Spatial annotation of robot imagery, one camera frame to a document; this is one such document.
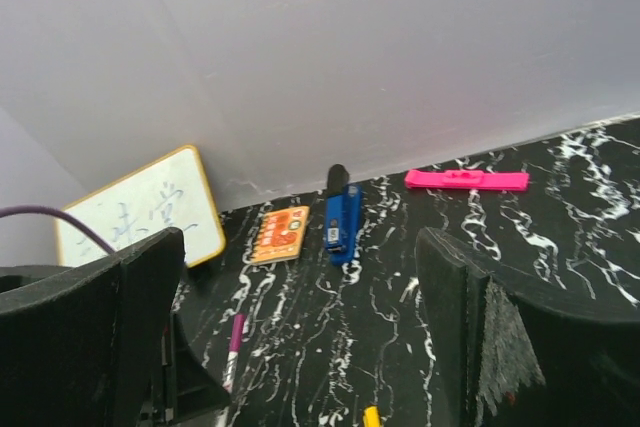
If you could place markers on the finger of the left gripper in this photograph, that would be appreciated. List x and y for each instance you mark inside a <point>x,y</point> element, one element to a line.
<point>187,390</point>

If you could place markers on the orange mini notebook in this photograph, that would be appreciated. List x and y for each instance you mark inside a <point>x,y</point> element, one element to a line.
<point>281,235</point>

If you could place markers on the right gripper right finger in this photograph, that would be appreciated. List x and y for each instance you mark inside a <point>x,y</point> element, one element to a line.
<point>513,350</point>

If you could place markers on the pink plastic clip bar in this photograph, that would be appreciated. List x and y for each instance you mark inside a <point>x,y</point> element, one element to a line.
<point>467,180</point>

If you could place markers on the yellow pen cap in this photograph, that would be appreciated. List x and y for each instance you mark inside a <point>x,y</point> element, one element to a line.
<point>371,417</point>

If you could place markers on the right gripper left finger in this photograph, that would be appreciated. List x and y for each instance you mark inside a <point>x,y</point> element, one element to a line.
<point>78,345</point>

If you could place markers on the purple pen cap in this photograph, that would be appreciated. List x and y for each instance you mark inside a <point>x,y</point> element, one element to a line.
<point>237,332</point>

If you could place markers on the white pen purple tip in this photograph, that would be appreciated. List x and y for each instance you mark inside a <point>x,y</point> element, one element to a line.
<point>230,370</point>

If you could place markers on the small whiteboard with wooden frame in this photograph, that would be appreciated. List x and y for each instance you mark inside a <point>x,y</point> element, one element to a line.
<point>172,191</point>

